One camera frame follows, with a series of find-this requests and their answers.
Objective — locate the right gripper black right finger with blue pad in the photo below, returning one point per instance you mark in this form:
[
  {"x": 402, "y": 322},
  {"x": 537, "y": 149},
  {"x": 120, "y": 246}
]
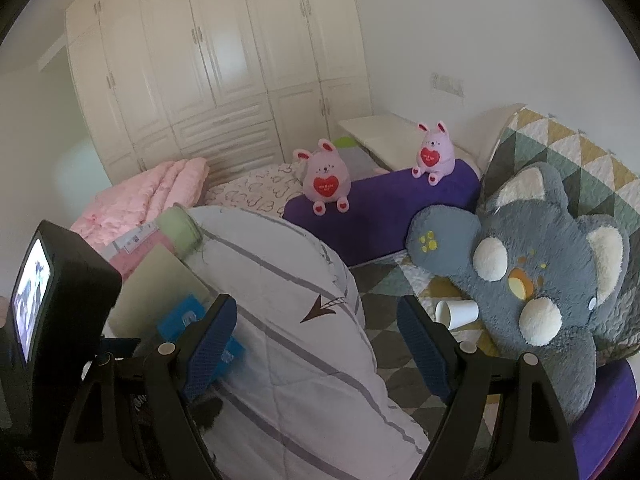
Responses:
[{"x": 531, "y": 439}]

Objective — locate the grey koala plush toy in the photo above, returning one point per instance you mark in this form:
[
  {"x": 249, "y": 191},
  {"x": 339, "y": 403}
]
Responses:
[{"x": 544, "y": 281}]

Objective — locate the purple cushion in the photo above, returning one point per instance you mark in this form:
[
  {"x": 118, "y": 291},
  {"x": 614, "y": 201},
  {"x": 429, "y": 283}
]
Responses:
[{"x": 380, "y": 211}]

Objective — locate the blue black Cooltime can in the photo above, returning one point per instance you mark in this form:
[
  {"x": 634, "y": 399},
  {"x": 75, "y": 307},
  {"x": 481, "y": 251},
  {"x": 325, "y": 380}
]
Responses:
[{"x": 205, "y": 339}]

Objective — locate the pale yellow cylinder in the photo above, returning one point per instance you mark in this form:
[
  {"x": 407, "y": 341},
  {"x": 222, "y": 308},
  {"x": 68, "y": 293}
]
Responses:
[{"x": 159, "y": 283}]

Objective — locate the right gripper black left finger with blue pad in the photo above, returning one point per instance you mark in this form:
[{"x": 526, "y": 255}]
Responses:
[{"x": 175, "y": 375}]

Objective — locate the triangle patterned quilt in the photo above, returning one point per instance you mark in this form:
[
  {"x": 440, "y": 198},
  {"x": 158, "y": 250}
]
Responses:
[{"x": 595, "y": 183}]

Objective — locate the cream wardrobe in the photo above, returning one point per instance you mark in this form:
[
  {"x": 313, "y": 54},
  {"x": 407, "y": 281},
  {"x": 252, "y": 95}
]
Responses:
[{"x": 241, "y": 83}]

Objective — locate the pink green label can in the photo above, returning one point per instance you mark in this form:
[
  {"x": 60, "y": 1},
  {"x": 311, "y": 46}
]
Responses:
[{"x": 174, "y": 229}]

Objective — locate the heart pattern bed sheet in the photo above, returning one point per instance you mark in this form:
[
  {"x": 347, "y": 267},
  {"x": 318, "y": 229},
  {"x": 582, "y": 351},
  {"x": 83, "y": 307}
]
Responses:
[{"x": 264, "y": 190}]

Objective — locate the pink folded quilt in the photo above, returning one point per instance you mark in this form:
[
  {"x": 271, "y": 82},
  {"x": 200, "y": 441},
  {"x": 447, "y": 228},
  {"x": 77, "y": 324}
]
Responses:
[{"x": 141, "y": 199}]

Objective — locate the pink bunny plush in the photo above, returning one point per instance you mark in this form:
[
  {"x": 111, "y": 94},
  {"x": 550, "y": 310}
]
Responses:
[
  {"x": 327, "y": 179},
  {"x": 436, "y": 157}
]

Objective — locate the white striped duvet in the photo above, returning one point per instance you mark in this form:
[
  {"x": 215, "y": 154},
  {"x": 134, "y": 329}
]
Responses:
[{"x": 305, "y": 400}]

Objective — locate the white paper cup near plush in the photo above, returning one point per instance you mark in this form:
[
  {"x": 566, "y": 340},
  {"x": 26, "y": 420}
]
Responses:
[{"x": 454, "y": 314}]

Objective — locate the left pink bunny plush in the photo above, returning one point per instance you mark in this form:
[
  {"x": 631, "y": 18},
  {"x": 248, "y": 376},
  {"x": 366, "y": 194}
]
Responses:
[{"x": 327, "y": 179}]

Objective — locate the wall socket plate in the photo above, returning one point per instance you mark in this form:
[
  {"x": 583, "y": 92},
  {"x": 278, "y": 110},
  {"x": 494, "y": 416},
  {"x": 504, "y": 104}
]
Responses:
[{"x": 447, "y": 84}]

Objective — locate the white bedside table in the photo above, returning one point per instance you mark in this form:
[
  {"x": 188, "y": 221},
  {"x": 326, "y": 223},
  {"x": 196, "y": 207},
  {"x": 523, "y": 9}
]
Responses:
[{"x": 391, "y": 140}]

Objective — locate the right pink bunny plush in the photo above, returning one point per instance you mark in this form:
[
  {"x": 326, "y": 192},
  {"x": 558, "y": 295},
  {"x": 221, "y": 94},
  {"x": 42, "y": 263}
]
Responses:
[{"x": 436, "y": 157}]

